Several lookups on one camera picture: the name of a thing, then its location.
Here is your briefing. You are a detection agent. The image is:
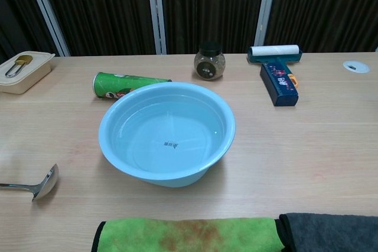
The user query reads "teal lint roller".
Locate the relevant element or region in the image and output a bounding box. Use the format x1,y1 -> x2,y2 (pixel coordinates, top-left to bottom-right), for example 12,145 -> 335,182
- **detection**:
247,44 -> 304,89

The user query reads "cream plastic lunch box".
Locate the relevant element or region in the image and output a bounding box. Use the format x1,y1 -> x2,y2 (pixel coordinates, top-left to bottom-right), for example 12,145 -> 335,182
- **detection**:
0,51 -> 56,95

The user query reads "white cable grommet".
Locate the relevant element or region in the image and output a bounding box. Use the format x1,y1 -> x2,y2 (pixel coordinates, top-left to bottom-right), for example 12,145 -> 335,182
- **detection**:
343,60 -> 370,73

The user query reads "brass padlock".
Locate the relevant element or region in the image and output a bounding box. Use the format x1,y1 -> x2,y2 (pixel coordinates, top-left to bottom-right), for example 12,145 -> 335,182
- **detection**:
5,54 -> 33,78

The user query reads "glass spice jar black lid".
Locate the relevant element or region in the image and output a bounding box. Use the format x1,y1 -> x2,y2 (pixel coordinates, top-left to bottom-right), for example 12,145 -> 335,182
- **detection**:
193,42 -> 227,81

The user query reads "metal ladle orange handle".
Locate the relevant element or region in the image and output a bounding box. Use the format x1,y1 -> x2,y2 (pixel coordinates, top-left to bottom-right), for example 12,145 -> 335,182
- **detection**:
0,163 -> 60,203

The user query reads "grey partition frame post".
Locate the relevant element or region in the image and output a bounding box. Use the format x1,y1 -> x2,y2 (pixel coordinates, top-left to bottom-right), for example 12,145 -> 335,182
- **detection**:
22,0 -> 71,57
145,0 -> 168,55
256,0 -> 281,47

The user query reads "dark grey towel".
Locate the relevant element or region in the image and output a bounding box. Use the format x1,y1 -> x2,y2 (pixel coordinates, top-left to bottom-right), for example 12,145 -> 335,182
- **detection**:
279,212 -> 378,252

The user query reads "green chips can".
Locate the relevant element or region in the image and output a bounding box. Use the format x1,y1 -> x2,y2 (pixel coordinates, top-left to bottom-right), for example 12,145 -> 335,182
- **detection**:
93,71 -> 172,100

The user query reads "light blue plastic bowl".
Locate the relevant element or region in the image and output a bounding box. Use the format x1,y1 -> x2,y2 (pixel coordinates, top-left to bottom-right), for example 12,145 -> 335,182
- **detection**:
98,81 -> 237,188

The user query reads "green microfibre towel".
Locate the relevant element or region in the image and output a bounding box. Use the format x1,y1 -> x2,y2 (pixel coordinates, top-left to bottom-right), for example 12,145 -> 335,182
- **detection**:
90,217 -> 286,252

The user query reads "dark blue rectangular box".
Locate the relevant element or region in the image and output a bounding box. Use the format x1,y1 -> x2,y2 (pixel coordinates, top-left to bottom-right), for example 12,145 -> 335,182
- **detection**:
259,62 -> 300,107

